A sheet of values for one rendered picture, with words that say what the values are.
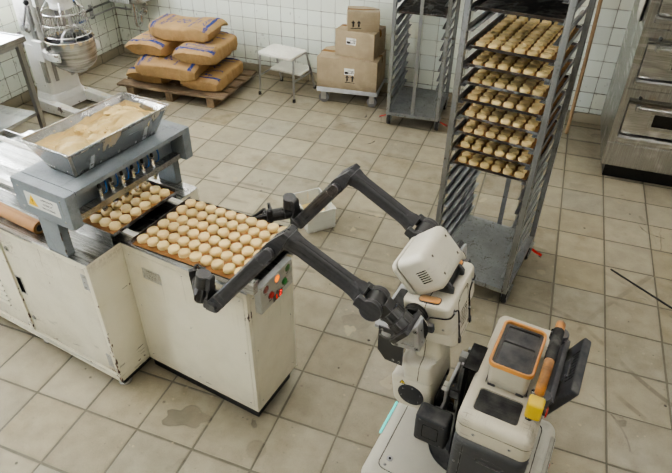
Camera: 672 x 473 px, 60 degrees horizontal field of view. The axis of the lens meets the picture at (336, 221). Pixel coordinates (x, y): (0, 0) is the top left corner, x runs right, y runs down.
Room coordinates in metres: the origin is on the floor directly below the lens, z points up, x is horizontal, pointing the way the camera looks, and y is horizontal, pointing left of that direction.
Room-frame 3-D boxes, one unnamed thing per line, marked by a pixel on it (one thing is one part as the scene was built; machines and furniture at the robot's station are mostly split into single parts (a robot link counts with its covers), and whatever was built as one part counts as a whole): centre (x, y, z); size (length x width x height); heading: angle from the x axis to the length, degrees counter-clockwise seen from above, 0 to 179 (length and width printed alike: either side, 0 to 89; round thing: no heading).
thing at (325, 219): (3.41, 0.16, 0.08); 0.30 x 0.22 x 0.16; 25
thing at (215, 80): (5.73, 1.27, 0.19); 0.72 x 0.42 x 0.15; 164
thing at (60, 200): (2.26, 1.02, 1.01); 0.72 x 0.33 x 0.34; 151
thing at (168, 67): (5.60, 1.64, 0.32); 0.72 x 0.42 x 0.17; 74
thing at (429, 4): (5.14, -0.77, 1.05); 0.60 x 0.40 x 0.01; 163
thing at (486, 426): (1.37, -0.61, 0.59); 0.55 x 0.34 x 0.83; 152
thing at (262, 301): (1.84, 0.26, 0.77); 0.24 x 0.04 x 0.14; 151
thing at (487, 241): (2.90, -0.94, 0.93); 0.64 x 0.51 x 1.78; 150
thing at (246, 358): (2.02, 0.58, 0.45); 0.70 x 0.34 x 0.90; 61
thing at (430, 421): (1.44, -0.36, 0.55); 0.28 x 0.27 x 0.25; 152
